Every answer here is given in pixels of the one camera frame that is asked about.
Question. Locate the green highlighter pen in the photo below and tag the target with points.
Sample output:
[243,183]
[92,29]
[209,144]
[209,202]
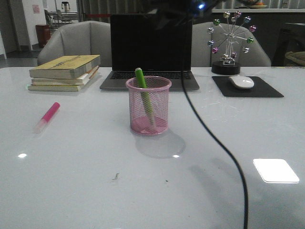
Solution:
[145,97]

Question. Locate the fruit bowl on counter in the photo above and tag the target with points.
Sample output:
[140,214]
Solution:
[258,5]

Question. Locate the grey armchair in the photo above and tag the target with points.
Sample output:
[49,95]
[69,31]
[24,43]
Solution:
[208,46]
[82,38]

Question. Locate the middle cream book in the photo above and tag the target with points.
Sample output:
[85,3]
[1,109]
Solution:
[82,80]

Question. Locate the top yellow book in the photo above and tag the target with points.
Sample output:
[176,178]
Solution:
[66,67]

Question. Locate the left grey armchair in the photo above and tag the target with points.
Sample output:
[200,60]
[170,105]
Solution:
[82,38]

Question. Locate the bottom pale green book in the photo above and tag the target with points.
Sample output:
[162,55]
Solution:
[56,88]

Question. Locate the black mouse pad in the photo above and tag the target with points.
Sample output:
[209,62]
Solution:
[261,89]

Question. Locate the right grey armchair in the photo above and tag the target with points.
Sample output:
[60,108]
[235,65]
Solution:
[208,46]

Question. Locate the white computer mouse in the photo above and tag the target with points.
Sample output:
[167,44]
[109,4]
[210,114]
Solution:
[241,82]

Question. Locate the red trash bin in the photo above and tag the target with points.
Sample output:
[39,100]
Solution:
[43,34]

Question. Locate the ferris wheel desk ornament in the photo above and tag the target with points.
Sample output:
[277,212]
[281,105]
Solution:
[230,35]

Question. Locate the grey laptop black screen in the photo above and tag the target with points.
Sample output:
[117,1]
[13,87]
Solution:
[139,40]

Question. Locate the pink highlighter pen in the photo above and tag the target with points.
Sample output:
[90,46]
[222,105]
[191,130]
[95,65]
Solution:
[46,118]

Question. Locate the pink mesh pen holder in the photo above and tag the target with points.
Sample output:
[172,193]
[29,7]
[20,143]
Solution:
[158,89]

